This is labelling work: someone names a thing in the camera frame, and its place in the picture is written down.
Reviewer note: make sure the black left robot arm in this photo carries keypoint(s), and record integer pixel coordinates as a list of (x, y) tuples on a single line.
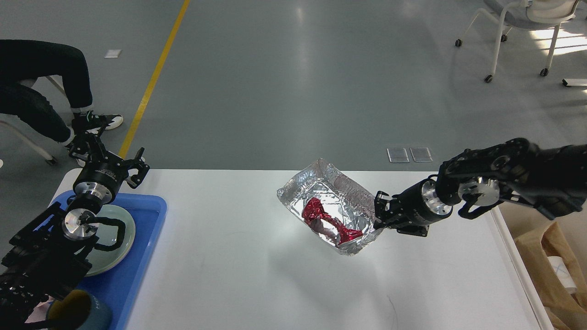
[(49, 255)]

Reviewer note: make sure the grey floor plate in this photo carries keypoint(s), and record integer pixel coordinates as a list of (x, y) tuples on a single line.
[(398, 155), (421, 154)]

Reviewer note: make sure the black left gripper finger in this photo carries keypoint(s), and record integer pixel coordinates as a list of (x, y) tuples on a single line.
[(133, 171), (88, 147)]

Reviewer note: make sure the light green plate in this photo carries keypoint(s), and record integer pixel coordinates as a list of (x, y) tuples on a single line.
[(104, 261)]

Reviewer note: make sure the blue plastic tray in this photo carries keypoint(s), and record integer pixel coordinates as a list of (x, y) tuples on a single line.
[(119, 286)]

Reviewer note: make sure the white bar on floor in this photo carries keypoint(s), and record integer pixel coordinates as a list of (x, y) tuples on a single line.
[(574, 82)]

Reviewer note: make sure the white plastic bin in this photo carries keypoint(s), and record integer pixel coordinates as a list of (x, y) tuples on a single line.
[(506, 213)]

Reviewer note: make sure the red crumpled wrapper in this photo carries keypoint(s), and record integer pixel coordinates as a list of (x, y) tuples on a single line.
[(327, 226)]

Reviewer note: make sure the dark teal mug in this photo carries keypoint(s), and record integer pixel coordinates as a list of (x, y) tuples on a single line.
[(79, 310)]

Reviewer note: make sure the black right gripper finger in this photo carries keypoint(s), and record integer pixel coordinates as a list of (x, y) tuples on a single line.
[(386, 207), (406, 228)]

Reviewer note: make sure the brown paper bag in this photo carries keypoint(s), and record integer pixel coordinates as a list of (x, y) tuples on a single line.
[(535, 241)]

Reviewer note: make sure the white paper cup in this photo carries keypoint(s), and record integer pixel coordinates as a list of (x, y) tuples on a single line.
[(562, 273)]

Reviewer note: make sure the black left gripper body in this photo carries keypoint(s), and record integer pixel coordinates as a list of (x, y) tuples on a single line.
[(101, 179)]

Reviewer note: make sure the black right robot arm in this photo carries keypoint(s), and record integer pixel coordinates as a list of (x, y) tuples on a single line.
[(552, 181)]

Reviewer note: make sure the pink mug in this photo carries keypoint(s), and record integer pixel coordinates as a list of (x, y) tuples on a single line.
[(40, 311)]

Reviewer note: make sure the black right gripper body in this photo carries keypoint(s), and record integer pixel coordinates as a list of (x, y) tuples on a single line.
[(418, 206)]

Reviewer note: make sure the aluminium foil tray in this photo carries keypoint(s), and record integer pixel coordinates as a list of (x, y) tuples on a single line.
[(341, 197)]

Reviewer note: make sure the white office chair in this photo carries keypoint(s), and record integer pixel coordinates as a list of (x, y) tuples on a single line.
[(530, 15)]

